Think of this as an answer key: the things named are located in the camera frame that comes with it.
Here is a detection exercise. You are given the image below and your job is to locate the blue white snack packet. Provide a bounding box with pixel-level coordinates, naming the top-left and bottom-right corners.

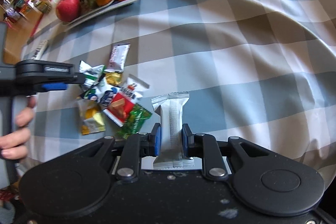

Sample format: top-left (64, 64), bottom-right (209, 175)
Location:
top-left (79, 84), bottom-right (120, 109)

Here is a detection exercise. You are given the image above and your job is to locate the white grey snack bar packet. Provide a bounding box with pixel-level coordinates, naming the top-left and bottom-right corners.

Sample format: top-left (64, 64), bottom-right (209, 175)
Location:
top-left (151, 92), bottom-right (195, 170)

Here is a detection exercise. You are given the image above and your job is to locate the green snack packet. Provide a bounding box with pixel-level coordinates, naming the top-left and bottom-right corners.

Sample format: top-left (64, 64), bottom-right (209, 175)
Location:
top-left (117, 103), bottom-right (152, 139)

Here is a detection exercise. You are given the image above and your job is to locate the white purple snack packet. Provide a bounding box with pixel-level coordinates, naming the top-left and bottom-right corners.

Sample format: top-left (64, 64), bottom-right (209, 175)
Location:
top-left (106, 43), bottom-right (130, 72)

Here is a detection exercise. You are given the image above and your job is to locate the white remote control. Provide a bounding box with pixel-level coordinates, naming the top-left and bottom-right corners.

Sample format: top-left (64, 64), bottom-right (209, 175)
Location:
top-left (31, 40), bottom-right (49, 60)

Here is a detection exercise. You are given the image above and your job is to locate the red white snack packet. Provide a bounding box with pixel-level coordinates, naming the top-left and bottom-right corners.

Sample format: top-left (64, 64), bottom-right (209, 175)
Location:
top-left (103, 93), bottom-right (135, 127)

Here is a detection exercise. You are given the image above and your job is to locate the green white crumpled snack bag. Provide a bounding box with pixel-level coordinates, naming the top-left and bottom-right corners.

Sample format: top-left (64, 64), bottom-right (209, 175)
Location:
top-left (79, 60), bottom-right (106, 91)

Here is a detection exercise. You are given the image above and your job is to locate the white red-print snack packet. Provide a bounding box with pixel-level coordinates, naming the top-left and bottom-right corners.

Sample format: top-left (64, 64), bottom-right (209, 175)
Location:
top-left (120, 74), bottom-right (150, 101)

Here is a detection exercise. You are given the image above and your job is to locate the checkered blue grey tablecloth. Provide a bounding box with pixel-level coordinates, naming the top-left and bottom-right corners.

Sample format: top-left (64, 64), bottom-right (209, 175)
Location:
top-left (20, 0), bottom-right (336, 183)

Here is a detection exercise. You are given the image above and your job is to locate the red apple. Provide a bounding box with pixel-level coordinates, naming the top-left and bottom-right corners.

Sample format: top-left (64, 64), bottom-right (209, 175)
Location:
top-left (56, 0), bottom-right (81, 22)

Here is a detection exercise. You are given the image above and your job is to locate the gold foil candy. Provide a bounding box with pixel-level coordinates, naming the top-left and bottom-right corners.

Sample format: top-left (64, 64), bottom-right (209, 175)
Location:
top-left (104, 71), bottom-right (122, 86)

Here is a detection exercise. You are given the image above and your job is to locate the person's left hand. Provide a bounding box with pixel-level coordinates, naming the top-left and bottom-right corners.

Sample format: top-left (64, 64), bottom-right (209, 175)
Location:
top-left (1, 96), bottom-right (37, 160)

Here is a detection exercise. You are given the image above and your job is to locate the yellow white snack packet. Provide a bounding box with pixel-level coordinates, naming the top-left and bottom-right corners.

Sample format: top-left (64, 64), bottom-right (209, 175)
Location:
top-left (77, 99), bottom-right (105, 135)

